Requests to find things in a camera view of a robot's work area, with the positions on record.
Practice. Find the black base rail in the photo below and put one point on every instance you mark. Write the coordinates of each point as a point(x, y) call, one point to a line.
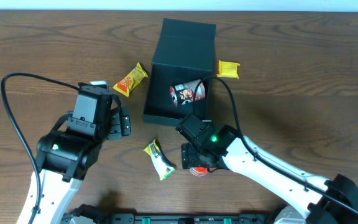
point(91, 214)

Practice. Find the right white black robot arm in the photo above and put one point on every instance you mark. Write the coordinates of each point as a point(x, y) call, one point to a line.
point(316, 198)

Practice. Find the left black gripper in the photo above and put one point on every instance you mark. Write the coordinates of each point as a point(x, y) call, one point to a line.
point(122, 123)

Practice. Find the dark brown Pringles can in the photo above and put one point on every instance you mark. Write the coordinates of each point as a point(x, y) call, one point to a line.
point(185, 93)

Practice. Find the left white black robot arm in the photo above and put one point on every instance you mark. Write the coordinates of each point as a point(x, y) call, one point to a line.
point(62, 161)

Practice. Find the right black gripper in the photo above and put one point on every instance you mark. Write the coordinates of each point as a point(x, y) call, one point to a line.
point(191, 156)

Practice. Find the green white snack packet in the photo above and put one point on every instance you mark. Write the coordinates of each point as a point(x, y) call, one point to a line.
point(162, 165)

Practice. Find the red Pringles can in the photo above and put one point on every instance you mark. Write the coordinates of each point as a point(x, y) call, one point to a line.
point(198, 171)

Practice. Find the black gift box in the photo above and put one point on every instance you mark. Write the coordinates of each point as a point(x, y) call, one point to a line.
point(184, 53)

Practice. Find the yellow peanut butter sandwich packet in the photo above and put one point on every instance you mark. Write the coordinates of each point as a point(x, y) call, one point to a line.
point(131, 80)

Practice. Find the small yellow snack packet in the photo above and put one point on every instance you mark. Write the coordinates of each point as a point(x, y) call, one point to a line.
point(228, 69)

